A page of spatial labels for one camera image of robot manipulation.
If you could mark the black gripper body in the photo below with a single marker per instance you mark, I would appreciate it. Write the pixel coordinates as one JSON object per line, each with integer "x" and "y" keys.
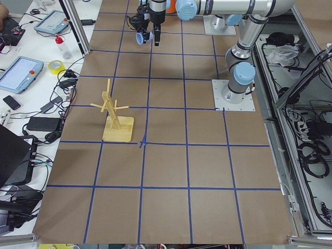
{"x": 157, "y": 18}

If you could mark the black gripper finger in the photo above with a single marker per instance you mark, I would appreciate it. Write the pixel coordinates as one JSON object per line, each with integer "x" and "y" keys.
{"x": 148, "y": 36}
{"x": 157, "y": 34}

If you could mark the light blue cup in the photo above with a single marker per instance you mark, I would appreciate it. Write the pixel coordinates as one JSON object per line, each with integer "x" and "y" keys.
{"x": 140, "y": 38}

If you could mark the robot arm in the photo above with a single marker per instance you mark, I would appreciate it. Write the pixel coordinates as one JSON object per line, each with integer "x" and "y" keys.
{"x": 258, "y": 11}
{"x": 241, "y": 71}

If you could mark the wooden cup rack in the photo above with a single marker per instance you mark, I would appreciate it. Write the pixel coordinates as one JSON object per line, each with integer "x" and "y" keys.
{"x": 117, "y": 128}

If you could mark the red capped squeeze bottle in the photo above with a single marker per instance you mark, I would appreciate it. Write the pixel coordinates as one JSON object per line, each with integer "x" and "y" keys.
{"x": 65, "y": 52}

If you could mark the far teach pendant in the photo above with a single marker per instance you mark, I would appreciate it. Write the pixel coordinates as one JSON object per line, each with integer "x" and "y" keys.
{"x": 53, "y": 23}

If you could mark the teach pendant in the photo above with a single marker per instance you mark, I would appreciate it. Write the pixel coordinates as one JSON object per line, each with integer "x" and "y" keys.
{"x": 20, "y": 74}
{"x": 53, "y": 23}

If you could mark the yellow tape roll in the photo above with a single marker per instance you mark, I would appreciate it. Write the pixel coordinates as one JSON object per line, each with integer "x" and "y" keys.
{"x": 56, "y": 67}

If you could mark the black power adapter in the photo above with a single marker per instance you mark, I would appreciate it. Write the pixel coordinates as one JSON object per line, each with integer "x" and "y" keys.
{"x": 51, "y": 104}

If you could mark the near teach pendant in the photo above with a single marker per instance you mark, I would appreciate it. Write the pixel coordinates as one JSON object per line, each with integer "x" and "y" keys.
{"x": 20, "y": 74}

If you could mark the black power brick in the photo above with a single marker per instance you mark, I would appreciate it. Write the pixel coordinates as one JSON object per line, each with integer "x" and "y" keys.
{"x": 44, "y": 124}

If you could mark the black smartphone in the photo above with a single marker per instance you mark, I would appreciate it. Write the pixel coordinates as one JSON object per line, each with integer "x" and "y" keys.
{"x": 11, "y": 102}

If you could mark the black laptop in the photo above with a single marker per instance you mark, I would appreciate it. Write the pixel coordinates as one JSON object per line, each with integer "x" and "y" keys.
{"x": 17, "y": 154}

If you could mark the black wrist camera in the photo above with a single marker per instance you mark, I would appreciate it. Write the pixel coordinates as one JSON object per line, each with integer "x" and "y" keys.
{"x": 141, "y": 20}

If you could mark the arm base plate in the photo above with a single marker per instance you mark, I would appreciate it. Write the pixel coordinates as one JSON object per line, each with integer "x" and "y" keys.
{"x": 226, "y": 100}
{"x": 223, "y": 25}

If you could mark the aluminium frame post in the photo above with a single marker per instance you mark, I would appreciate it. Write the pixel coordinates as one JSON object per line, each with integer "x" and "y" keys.
{"x": 70, "y": 11}

